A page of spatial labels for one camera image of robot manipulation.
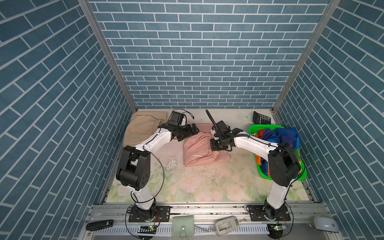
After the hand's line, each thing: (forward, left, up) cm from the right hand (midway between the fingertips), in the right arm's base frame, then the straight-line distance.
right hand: (210, 145), depth 91 cm
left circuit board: (-44, +29, -10) cm, 53 cm away
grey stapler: (-40, -9, -6) cm, 41 cm away
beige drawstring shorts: (+15, +50, -2) cm, 52 cm away
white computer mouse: (-36, -50, 0) cm, 62 cm away
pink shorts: (-1, +8, -4) cm, 9 cm away
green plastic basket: (+16, -30, 0) cm, 34 cm away
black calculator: (+29, -37, -5) cm, 47 cm away
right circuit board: (-39, -33, -11) cm, 53 cm away
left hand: (+5, +10, +6) cm, 13 cm away
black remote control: (-45, +53, -8) cm, 69 cm away
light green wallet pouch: (-42, +11, -6) cm, 43 cm away
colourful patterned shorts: (+9, -42, +1) cm, 43 cm away
